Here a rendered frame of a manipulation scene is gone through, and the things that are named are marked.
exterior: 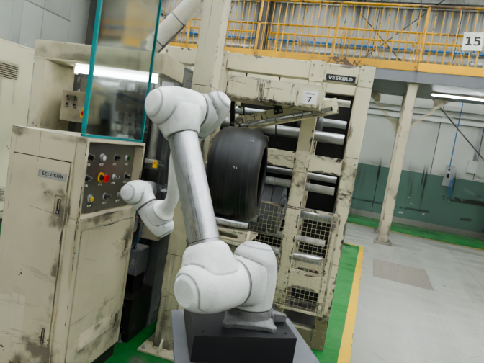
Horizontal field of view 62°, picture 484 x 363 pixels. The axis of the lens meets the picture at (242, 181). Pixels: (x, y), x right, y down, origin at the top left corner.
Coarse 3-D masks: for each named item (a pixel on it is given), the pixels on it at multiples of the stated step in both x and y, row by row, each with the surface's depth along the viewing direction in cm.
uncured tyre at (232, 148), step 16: (224, 128) 234; (240, 128) 234; (224, 144) 222; (240, 144) 221; (256, 144) 222; (208, 160) 222; (224, 160) 218; (240, 160) 217; (256, 160) 219; (208, 176) 220; (224, 176) 217; (240, 176) 216; (256, 176) 219; (224, 192) 219; (240, 192) 217; (256, 192) 224; (224, 208) 226; (240, 208) 223; (256, 208) 235
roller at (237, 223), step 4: (216, 216) 232; (220, 216) 233; (216, 220) 231; (220, 220) 231; (224, 220) 230; (228, 220) 230; (232, 220) 230; (236, 220) 230; (240, 220) 230; (224, 224) 231; (228, 224) 230; (232, 224) 229; (236, 224) 229; (240, 224) 228; (244, 224) 228; (248, 224) 228; (244, 228) 229; (248, 228) 228
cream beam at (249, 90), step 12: (228, 84) 261; (240, 84) 259; (252, 84) 257; (264, 84) 255; (276, 84) 253; (288, 84) 252; (300, 84) 250; (312, 84) 249; (228, 96) 261; (240, 96) 259; (252, 96) 257; (264, 96) 256; (276, 96) 254; (288, 96) 252; (300, 96) 250; (300, 108) 260; (312, 108) 250
